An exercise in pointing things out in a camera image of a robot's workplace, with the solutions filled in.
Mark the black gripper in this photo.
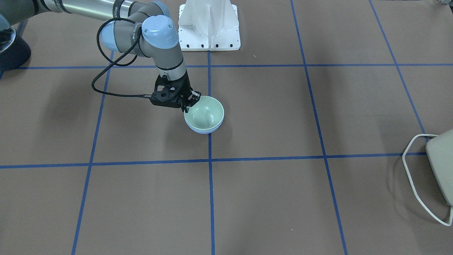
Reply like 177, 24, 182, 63
169, 75, 202, 113

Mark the green bowl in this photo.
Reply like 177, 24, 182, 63
183, 96, 225, 121

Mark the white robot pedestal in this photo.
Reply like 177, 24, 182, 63
178, 0, 241, 51

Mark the blue bowl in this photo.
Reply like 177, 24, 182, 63
185, 119, 224, 134

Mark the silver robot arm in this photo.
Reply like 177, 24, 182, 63
0, 0, 201, 113

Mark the blue saucepan with glass lid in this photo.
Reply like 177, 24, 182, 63
0, 15, 31, 72

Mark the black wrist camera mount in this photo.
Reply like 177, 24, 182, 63
149, 76, 183, 108

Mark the black camera cable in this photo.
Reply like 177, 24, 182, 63
91, 18, 153, 98

